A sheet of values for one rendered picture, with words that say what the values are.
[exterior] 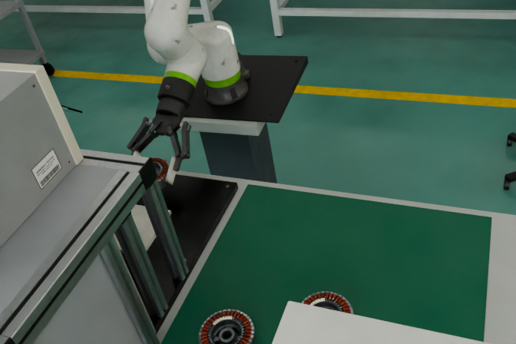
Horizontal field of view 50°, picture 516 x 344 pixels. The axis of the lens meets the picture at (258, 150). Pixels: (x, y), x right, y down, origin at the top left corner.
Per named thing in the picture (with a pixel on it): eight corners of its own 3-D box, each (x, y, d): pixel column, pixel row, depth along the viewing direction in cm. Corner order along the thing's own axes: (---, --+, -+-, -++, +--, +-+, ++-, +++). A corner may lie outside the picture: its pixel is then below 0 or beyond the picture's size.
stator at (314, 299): (365, 329, 110) (365, 318, 107) (319, 359, 106) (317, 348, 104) (332, 292, 118) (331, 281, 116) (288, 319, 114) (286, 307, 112)
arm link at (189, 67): (217, 51, 160) (184, 50, 164) (199, 27, 149) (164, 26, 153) (204, 94, 156) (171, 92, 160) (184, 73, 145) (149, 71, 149)
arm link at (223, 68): (203, 66, 191) (190, 16, 179) (246, 66, 186) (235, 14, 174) (190, 88, 182) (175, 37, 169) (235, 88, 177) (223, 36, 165)
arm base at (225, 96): (223, 61, 203) (219, 47, 199) (262, 61, 198) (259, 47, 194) (198, 104, 184) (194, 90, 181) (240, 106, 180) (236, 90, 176)
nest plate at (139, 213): (122, 205, 148) (121, 201, 147) (171, 213, 142) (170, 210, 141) (90, 246, 137) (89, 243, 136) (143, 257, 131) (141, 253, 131)
